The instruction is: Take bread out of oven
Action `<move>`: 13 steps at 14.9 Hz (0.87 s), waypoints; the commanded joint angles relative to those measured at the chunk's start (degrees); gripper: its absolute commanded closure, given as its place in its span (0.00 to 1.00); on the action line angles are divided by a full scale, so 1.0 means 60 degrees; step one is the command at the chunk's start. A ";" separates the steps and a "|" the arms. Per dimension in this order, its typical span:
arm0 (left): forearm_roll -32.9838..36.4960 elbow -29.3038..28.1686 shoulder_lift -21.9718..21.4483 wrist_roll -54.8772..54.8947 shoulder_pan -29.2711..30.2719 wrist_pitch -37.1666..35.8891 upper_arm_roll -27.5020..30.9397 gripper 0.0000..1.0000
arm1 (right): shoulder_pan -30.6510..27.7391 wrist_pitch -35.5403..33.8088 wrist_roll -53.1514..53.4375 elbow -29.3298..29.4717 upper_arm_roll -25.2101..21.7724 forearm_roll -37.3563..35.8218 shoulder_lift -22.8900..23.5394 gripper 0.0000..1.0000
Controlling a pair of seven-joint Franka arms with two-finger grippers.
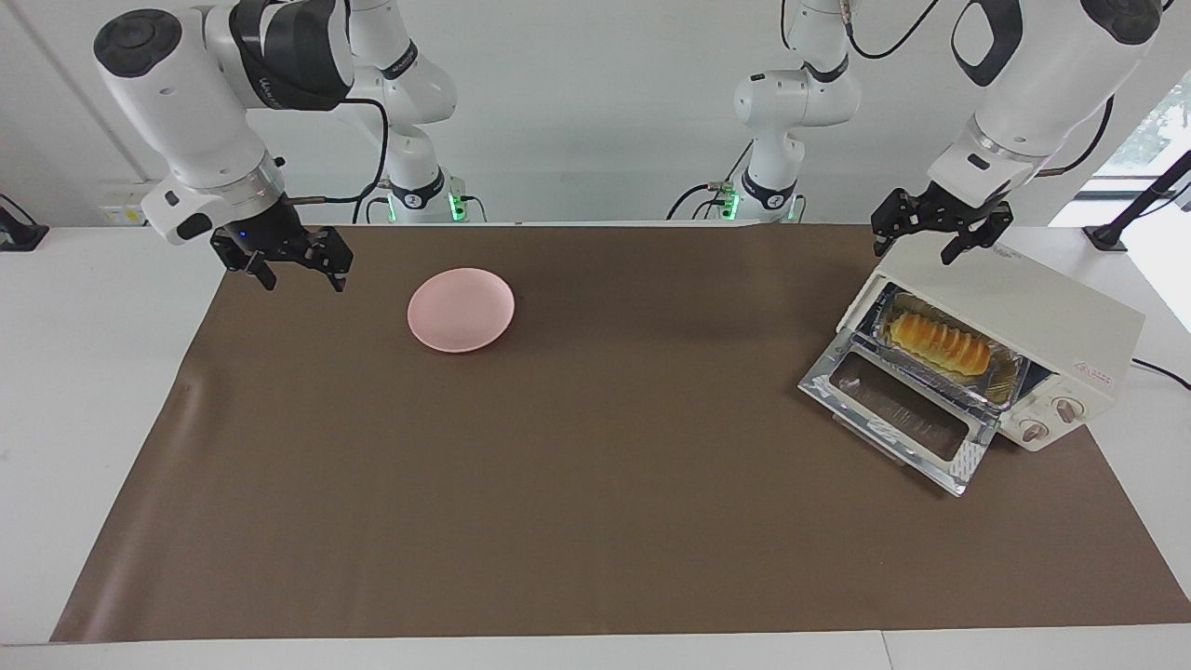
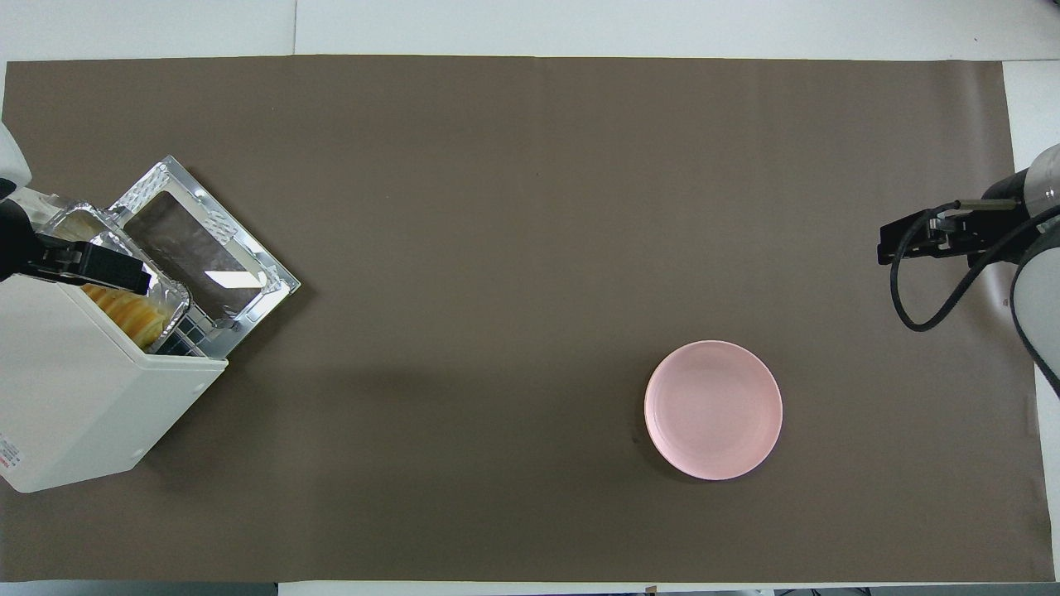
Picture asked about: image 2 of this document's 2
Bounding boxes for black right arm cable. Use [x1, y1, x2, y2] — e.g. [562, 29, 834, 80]
[889, 201, 1060, 333]

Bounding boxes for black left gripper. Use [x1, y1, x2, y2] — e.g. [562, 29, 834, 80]
[0, 203, 152, 296]

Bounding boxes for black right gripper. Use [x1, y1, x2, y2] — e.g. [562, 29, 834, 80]
[877, 199, 1026, 267]

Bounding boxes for pink round plate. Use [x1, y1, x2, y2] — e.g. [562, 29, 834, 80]
[644, 340, 783, 481]

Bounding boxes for brown table mat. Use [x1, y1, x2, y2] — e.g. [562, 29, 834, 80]
[0, 55, 1057, 584]

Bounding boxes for aluminium foil tray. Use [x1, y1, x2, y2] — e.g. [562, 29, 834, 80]
[48, 202, 193, 353]

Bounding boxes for white toaster oven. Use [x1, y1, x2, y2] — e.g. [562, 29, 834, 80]
[0, 186, 229, 494]

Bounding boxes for metal oven wire rack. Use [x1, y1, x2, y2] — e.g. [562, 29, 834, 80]
[153, 308, 210, 358]

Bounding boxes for silver glass oven door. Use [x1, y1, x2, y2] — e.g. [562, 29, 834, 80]
[108, 156, 301, 358]

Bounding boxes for yellow ridged bread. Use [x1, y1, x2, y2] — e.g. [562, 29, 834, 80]
[83, 284, 180, 349]

